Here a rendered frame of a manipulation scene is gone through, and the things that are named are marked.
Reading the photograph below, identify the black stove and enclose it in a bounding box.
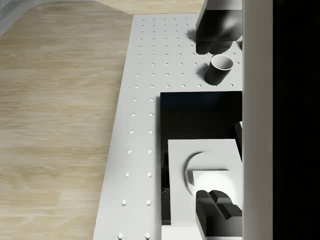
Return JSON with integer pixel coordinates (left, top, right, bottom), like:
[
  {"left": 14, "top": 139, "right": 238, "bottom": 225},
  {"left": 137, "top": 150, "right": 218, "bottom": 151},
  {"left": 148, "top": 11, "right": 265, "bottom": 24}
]
[{"left": 156, "top": 91, "right": 243, "bottom": 240}]

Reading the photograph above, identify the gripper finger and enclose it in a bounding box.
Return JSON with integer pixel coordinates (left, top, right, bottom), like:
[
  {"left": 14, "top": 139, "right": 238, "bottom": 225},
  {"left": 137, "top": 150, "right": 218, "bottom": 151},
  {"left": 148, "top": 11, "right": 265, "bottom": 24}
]
[
  {"left": 195, "top": 189, "right": 243, "bottom": 238},
  {"left": 195, "top": 0, "right": 243, "bottom": 55}
]

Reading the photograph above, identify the black mug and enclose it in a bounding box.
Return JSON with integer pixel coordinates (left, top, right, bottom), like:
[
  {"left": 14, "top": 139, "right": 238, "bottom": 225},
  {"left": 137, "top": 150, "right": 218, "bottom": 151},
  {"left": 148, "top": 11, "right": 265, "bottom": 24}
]
[{"left": 204, "top": 54, "right": 235, "bottom": 86}]

